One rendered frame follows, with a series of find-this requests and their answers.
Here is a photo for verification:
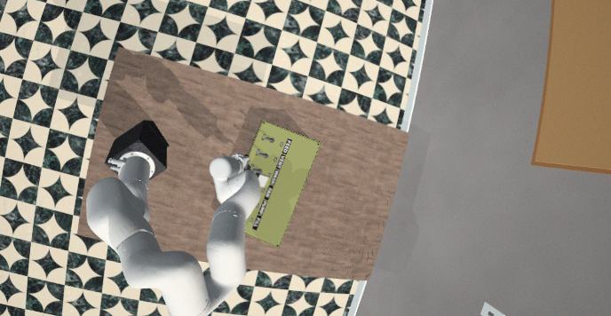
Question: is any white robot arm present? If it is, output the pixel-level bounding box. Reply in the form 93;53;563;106
86;151;268;316

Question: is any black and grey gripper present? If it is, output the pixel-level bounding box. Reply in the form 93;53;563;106
238;154;251;170

